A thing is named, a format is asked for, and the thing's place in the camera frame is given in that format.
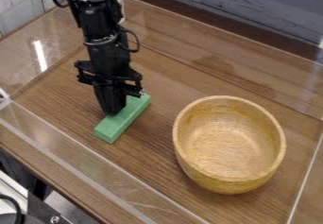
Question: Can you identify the green rectangular block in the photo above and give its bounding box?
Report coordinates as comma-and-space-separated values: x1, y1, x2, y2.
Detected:
93, 94, 151, 144

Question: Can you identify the black cable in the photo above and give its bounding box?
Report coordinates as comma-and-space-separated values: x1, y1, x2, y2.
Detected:
0, 193, 22, 224

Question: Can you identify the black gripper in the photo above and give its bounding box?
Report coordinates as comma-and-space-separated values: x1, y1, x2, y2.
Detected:
74, 33, 143, 114

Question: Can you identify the black metal stand base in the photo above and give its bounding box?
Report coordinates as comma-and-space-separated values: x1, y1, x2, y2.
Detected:
24, 194, 65, 224

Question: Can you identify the brown wooden bowl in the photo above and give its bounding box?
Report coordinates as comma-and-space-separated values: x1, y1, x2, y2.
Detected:
173, 95, 287, 195

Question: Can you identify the clear acrylic tray wall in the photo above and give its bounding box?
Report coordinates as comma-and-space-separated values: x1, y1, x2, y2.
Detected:
0, 0, 323, 224

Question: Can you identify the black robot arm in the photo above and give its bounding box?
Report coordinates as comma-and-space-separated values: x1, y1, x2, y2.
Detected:
56, 0, 143, 115

